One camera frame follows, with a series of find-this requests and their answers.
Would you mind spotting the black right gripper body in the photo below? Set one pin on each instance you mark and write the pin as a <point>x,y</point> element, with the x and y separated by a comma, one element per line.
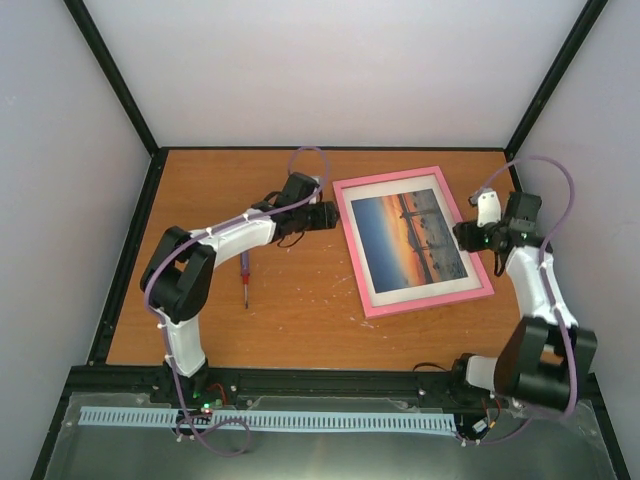
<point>466,234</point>

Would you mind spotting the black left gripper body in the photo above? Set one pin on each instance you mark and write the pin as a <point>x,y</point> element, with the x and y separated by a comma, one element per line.
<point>322,220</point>

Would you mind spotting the pink wooden photo frame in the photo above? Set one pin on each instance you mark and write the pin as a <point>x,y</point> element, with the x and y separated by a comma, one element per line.
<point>350,220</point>

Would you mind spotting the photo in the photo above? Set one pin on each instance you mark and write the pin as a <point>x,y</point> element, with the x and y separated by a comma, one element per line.
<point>407,240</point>

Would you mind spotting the red blue screwdriver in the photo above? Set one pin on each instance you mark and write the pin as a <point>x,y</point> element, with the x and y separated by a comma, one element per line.
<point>245,274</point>

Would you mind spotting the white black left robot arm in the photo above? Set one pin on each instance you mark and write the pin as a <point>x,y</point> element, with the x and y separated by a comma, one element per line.
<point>177,279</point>

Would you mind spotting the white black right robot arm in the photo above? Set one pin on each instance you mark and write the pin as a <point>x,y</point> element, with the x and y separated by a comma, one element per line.
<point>548,355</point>

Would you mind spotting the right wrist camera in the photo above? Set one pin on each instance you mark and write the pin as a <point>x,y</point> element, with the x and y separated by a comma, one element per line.
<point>487,204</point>

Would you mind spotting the black enclosure frame post left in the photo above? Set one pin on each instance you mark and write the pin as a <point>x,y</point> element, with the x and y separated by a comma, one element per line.
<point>100,51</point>

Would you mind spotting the black enclosure frame post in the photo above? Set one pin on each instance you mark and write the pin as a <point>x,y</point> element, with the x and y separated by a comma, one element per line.
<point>100,51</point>
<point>573,42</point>

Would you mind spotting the black enclosure frame post right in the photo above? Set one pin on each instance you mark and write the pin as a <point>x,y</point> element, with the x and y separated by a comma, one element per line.
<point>573,42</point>

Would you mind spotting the light blue cable duct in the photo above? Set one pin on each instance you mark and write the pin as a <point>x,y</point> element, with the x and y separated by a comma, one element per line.
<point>274,421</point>

